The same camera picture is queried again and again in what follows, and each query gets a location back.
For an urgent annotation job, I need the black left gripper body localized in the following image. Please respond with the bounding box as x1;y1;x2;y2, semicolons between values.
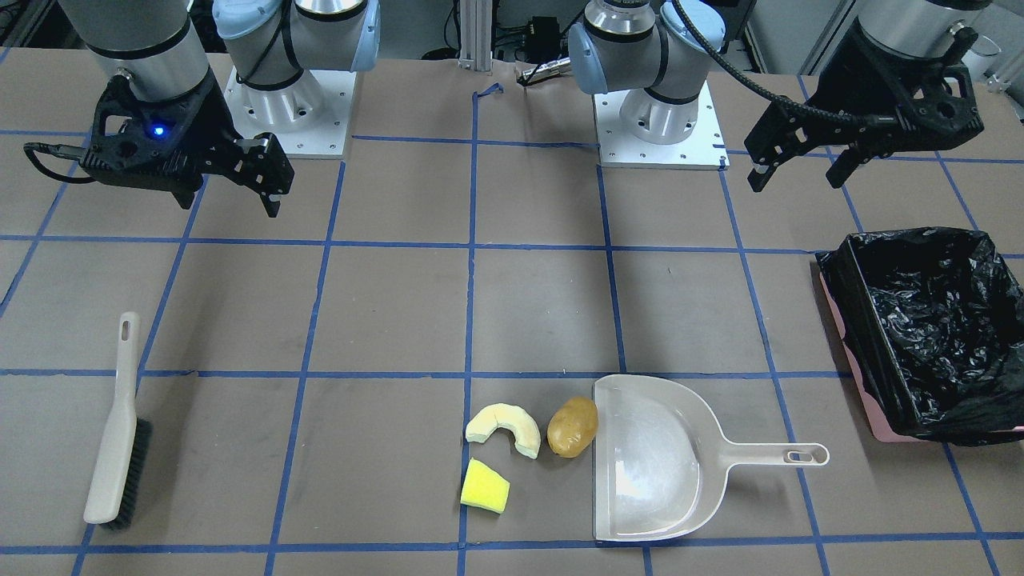
808;23;984;154

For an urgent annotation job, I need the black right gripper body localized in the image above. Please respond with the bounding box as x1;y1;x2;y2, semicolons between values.
80;76;241;210

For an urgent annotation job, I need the beige hand brush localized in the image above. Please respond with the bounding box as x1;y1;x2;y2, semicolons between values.
83;311;153;531

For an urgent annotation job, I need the beige plastic dustpan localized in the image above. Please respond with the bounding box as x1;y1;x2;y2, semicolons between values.
593;374;830;542

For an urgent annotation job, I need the brown potato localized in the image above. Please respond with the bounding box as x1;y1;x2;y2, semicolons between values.
547;396;599;458

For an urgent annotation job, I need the pale apple slice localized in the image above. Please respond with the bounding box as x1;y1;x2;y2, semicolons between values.
464;402;541;460

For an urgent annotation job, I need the yellow sponge piece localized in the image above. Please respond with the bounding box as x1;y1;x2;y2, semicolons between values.
460;458;510;515

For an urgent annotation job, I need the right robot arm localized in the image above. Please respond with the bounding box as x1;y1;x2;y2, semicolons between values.
23;1;381;218

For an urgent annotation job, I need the pink bin with black bag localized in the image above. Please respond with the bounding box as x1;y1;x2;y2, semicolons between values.
815;227;1023;447

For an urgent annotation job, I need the black power adapter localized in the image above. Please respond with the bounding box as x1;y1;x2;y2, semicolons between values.
523;16;561;61

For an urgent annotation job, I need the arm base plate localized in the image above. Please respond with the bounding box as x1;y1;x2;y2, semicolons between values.
592;82;730;170
224;70;361;159

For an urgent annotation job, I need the aluminium frame post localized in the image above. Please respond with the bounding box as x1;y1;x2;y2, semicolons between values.
458;0;494;75

